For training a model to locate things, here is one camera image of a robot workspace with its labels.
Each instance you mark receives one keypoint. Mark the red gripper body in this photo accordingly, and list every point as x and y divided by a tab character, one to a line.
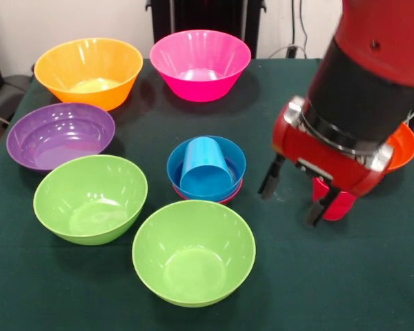
317	155

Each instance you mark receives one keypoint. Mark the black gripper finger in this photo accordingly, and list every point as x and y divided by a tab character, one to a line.
270	179
319	210

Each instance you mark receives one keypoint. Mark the small blue plastic bowl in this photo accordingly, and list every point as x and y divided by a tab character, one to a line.
236	155

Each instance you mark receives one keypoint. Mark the blue plastic cup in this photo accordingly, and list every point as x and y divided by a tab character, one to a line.
203	165

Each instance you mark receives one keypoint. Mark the light green plastic bowl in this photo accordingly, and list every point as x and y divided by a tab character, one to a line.
193	248
89	196

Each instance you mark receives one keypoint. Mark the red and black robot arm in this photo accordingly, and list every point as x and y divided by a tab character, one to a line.
365	69

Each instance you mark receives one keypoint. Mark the red plastic cup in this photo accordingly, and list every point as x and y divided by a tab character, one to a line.
341	207

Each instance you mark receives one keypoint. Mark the small red plastic bowl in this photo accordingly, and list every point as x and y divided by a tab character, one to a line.
233	196

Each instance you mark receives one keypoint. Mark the dark green table cloth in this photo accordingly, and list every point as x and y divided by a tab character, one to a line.
207	138

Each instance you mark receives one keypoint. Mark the shallow orange plastic bowl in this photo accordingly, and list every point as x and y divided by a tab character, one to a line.
405	148

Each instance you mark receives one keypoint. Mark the large pink plastic bowl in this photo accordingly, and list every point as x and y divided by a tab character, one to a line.
200	51

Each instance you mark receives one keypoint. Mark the shallow purple plastic bowl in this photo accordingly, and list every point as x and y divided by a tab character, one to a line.
58	134

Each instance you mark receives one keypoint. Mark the large yellow-orange plastic bowl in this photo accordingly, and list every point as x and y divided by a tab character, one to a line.
89	58

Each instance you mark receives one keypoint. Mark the black wall plug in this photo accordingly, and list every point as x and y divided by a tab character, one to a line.
292	51

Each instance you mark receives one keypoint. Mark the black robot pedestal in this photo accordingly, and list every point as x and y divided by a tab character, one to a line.
200	15

